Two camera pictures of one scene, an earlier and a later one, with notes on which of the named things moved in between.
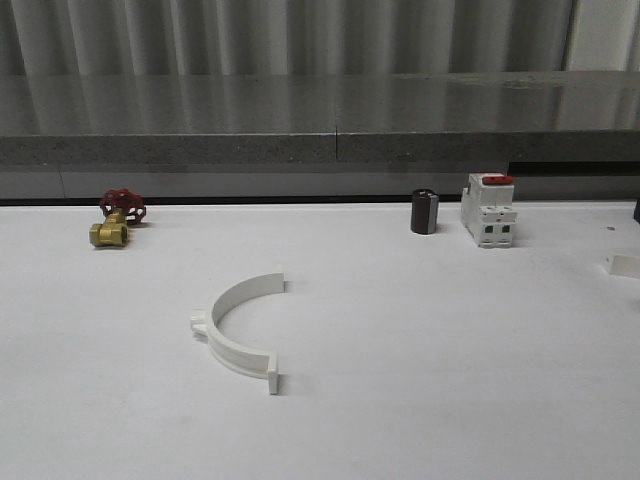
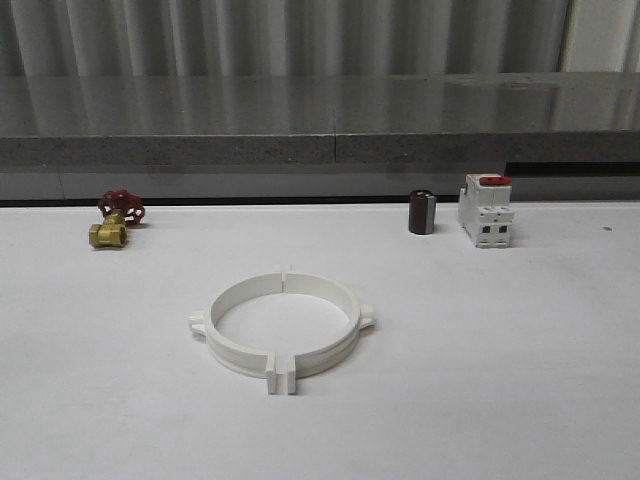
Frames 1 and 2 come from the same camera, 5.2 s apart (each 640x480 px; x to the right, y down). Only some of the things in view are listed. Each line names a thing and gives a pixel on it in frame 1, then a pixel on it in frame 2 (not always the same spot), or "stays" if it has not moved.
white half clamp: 623,265 → 295,365
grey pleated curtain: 87,38 stays
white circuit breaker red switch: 487,209 stays
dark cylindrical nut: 424,211 stays
